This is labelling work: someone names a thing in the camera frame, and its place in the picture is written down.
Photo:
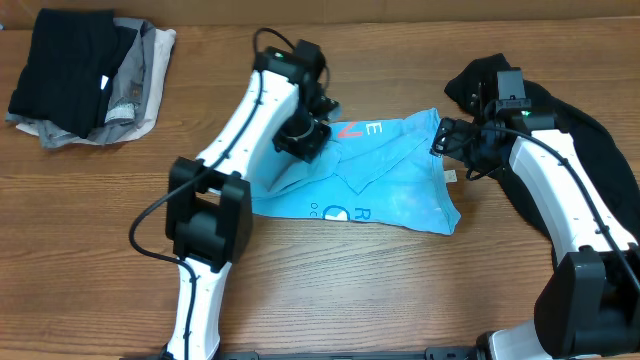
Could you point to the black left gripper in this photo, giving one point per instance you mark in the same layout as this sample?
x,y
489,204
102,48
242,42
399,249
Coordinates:
x,y
308,149

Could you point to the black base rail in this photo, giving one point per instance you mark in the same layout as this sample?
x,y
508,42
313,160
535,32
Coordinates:
x,y
430,353

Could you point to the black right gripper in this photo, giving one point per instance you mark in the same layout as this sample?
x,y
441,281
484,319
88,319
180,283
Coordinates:
x,y
455,132

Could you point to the black folded garment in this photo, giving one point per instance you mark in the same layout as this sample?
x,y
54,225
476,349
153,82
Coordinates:
x,y
72,61

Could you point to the black garment on right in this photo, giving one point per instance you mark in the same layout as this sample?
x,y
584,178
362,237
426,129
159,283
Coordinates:
x,y
601,159

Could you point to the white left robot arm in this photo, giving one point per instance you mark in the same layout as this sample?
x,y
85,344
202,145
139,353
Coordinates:
x,y
282,118

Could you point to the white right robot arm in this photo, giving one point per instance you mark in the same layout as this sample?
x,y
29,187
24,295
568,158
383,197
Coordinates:
x,y
590,305

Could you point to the light blue printed t-shirt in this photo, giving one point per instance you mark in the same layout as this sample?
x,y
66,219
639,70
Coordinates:
x,y
370,171

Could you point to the grey folded garment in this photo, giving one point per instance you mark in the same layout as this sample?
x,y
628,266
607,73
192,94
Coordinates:
x,y
126,108

